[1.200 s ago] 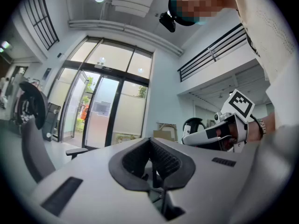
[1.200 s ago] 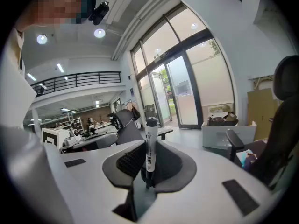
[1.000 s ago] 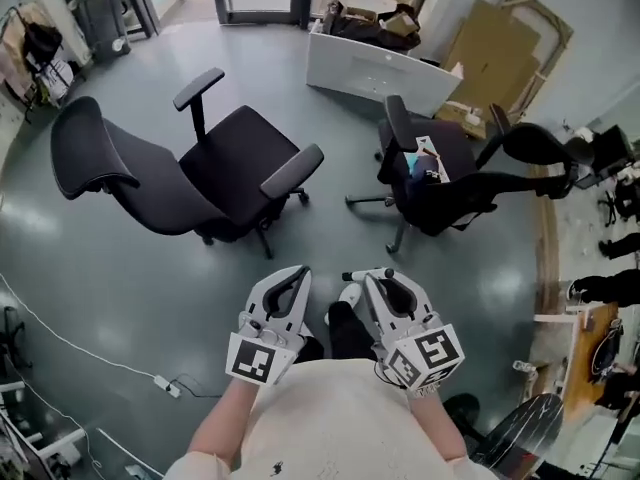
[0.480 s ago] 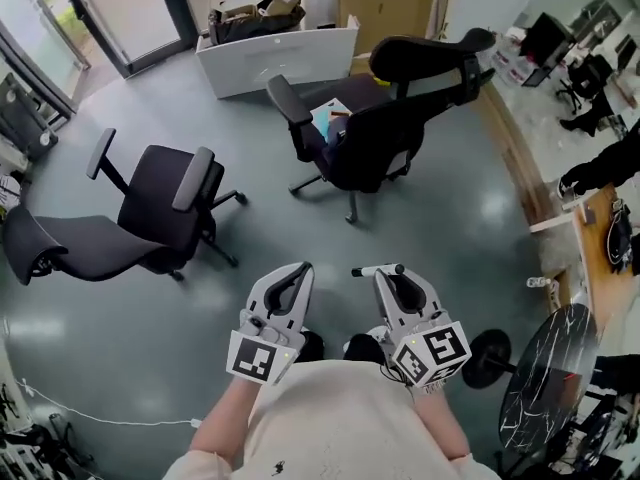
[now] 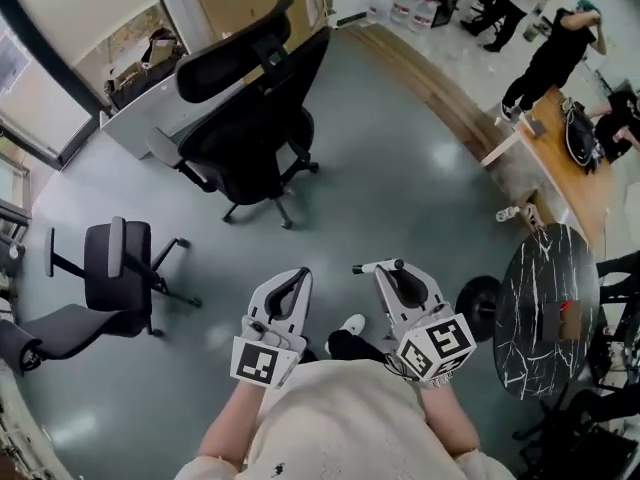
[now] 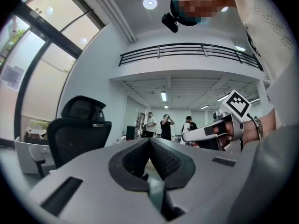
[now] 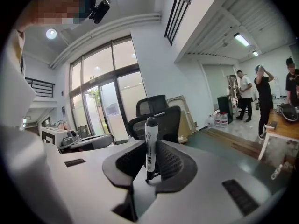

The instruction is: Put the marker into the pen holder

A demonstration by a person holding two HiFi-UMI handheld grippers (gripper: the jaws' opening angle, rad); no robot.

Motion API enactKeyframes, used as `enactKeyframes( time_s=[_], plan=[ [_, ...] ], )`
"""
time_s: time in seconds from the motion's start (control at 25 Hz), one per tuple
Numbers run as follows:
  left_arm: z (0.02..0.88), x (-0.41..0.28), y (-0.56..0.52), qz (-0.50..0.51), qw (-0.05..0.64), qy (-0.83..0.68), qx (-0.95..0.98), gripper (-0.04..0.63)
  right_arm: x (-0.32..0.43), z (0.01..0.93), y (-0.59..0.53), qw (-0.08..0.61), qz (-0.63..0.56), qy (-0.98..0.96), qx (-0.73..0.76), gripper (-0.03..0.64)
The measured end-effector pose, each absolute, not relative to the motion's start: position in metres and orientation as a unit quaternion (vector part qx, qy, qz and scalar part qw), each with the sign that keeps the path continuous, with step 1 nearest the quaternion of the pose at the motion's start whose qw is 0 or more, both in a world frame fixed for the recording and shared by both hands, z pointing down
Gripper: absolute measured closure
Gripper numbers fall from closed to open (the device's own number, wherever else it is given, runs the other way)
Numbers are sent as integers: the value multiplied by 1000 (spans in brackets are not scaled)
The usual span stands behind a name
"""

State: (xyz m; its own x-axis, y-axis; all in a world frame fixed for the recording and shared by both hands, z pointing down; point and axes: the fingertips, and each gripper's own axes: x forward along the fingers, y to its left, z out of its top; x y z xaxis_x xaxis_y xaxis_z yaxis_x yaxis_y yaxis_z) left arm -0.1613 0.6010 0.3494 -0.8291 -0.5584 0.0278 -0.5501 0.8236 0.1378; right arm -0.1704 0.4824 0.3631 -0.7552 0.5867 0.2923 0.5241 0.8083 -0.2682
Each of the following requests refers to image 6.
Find white desk partition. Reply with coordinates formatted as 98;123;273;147
14;136;57;175

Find black window frame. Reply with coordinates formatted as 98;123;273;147
10;0;106;141

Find black computer monitor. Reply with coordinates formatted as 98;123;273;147
126;125;138;140

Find black balcony railing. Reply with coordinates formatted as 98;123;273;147
118;42;264;72

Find teal and black head mount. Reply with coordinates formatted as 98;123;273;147
170;0;212;27

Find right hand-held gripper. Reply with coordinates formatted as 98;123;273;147
181;89;252;153

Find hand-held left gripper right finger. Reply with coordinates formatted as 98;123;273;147
149;138;245;224

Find metal wristwatch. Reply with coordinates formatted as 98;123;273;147
253;116;264;141

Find person's right forearm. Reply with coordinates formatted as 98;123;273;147
258;107;278;139

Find grey trousers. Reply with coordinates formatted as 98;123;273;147
228;122;299;224

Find black head camera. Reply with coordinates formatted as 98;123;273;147
161;12;180;34

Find black mesh office chair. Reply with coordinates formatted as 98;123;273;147
46;95;113;170

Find person's right hand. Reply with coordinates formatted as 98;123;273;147
214;119;259;147

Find round ceiling light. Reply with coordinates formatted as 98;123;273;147
142;0;158;10

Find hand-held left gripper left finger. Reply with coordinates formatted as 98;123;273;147
29;138;165;224

